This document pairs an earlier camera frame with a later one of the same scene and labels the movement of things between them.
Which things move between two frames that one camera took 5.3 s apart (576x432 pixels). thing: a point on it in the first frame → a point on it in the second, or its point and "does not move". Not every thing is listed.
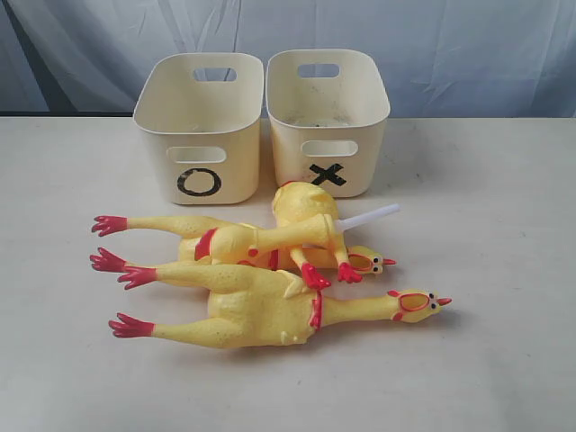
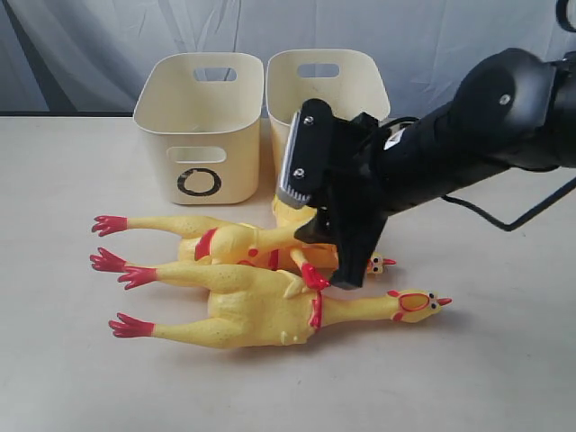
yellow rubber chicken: (253, 310) does not move
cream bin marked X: (327, 111) does not move
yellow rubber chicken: (365, 258) → (236, 242)
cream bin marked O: (207, 111) does not move
